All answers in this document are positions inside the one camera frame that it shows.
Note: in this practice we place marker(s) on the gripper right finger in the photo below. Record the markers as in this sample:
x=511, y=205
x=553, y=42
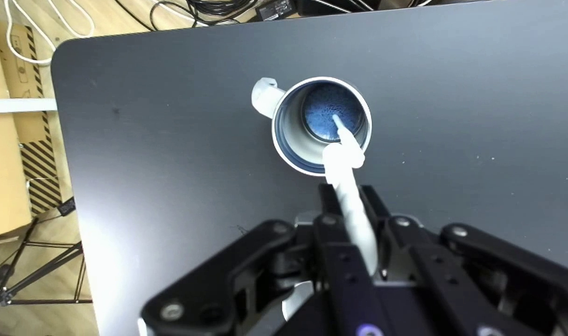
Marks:
x=433, y=261

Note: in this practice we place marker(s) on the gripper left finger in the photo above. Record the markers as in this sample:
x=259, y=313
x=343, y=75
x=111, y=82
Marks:
x=330, y=261

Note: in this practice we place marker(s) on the white bottle brush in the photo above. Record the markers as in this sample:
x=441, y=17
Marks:
x=354, y=205

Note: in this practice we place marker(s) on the black power brick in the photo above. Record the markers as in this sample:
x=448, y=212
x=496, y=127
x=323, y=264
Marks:
x=275, y=9

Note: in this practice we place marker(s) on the black tripod stand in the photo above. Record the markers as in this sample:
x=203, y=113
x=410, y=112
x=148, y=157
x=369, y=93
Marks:
x=31, y=266

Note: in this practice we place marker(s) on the cardboard box with striped tape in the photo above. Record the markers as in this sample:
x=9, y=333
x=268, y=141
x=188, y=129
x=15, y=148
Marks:
x=17, y=140

